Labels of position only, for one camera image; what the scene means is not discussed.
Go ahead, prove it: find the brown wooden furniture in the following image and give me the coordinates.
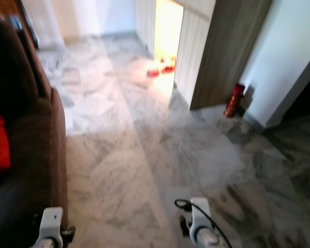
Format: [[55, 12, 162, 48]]
[[0, 0, 24, 24]]

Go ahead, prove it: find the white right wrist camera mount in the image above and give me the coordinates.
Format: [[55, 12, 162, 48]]
[[189, 197, 213, 241]]

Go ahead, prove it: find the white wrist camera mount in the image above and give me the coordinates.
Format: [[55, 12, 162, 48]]
[[189, 197, 213, 241], [40, 207, 66, 247]]

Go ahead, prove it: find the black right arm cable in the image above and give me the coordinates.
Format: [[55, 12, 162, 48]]
[[174, 198, 234, 248]]

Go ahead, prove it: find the grey-brown fabric sofa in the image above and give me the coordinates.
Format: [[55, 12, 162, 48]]
[[0, 18, 69, 248]]

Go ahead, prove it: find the wooden partition panel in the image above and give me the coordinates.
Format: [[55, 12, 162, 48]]
[[173, 0, 273, 111]]

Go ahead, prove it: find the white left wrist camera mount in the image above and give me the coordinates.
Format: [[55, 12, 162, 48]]
[[40, 207, 66, 247]]

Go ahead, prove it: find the small red item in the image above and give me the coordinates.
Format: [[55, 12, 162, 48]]
[[147, 67, 161, 78], [160, 57, 177, 74]]

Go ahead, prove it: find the red cylinder canister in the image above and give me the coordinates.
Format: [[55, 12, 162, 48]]
[[223, 82, 246, 119]]

